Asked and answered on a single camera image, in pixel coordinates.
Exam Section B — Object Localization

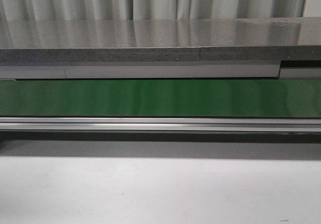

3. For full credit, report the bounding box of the green conveyor belt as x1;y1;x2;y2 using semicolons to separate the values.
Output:
1;79;320;118

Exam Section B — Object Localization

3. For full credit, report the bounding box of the grey stone countertop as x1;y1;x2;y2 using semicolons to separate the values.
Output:
1;17;320;62

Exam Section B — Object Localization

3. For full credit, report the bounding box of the white pleated curtain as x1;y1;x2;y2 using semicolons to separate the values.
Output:
1;0;305;21

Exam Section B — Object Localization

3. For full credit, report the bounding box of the aluminium conveyor frame rail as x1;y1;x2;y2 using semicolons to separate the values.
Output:
1;117;320;137

